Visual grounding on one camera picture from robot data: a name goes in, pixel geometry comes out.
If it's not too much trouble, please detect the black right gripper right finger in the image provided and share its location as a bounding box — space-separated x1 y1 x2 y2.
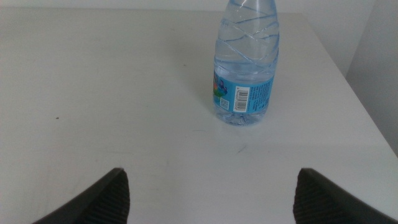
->
292 167 398 224

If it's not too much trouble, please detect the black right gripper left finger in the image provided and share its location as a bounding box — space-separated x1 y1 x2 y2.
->
32 167 131 224

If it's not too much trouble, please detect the clear water bottle blue cap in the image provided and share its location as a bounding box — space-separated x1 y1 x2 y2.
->
212 0 280 127

